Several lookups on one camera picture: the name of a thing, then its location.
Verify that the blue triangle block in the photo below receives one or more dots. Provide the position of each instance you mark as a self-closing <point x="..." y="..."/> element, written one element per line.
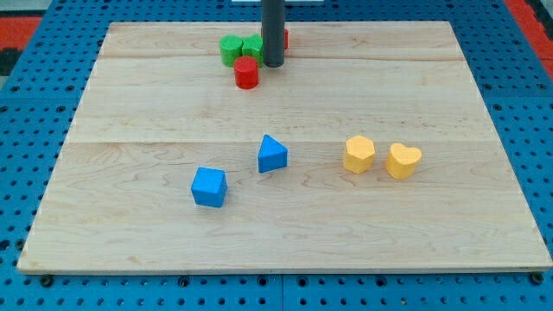
<point x="272" y="155"/>

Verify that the blue cube block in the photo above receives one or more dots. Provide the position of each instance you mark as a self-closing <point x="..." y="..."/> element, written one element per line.
<point x="209" y="187"/>

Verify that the yellow hexagon block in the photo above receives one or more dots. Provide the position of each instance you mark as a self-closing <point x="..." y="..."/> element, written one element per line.
<point x="359" y="154"/>

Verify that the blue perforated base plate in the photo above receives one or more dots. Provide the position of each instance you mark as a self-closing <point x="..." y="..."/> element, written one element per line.
<point x="42" y="93"/>

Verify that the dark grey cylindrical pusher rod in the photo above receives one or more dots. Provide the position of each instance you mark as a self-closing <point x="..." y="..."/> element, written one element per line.
<point x="273" y="20"/>

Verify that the red cylinder block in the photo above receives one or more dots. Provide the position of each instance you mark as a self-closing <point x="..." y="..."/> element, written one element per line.
<point x="246" y="72"/>

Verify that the light wooden board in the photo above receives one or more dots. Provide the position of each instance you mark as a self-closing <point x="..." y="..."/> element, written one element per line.
<point x="159" y="104"/>

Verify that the green star block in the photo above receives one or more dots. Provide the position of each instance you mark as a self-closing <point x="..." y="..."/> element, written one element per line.
<point x="253" y="46"/>

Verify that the red block behind rod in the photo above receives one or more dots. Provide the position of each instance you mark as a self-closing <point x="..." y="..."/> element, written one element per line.
<point x="286" y="39"/>

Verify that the yellow heart block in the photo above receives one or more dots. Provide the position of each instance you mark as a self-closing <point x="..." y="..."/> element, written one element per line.
<point x="401" y="161"/>

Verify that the green cylinder block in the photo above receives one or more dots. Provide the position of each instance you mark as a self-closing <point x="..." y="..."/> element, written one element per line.
<point x="230" y="47"/>

